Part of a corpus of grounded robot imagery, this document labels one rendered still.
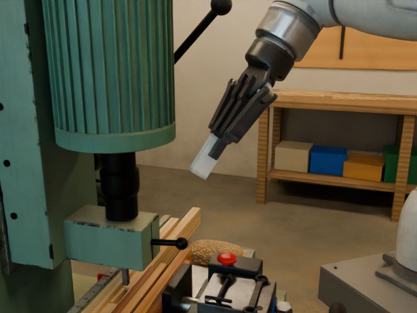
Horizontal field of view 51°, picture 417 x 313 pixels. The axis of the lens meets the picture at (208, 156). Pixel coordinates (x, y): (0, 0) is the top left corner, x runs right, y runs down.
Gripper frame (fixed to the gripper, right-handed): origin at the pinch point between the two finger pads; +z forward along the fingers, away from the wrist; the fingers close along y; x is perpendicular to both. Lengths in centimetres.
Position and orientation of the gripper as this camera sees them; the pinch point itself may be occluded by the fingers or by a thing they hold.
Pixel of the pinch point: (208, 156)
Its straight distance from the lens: 70.8
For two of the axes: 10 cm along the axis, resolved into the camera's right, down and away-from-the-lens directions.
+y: -3.9, -2.6, 8.9
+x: -7.5, -4.7, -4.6
